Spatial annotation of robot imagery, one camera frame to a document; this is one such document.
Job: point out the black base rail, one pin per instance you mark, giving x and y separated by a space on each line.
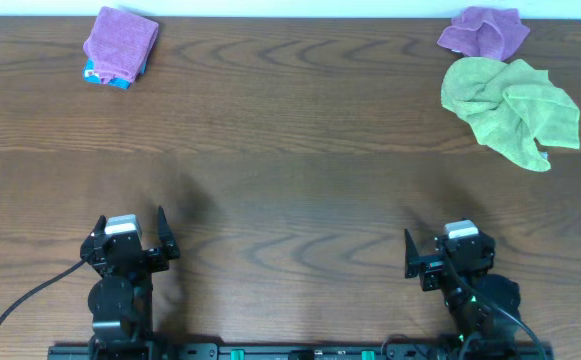
211 351

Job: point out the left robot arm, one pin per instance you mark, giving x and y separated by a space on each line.
121 301

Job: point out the olive green crumpled cloth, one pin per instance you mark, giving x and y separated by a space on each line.
466 89

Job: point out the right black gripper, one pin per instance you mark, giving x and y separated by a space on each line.
431 266

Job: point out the crumpled purple cloth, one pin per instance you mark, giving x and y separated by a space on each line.
485 32

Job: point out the folded purple cloth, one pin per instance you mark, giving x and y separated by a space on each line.
119 44

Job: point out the light green cloth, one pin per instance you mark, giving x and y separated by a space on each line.
528 112

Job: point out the folded blue cloth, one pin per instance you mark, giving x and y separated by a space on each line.
115 81

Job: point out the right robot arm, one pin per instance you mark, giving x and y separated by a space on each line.
484 306

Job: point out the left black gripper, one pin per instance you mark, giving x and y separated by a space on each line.
160 258

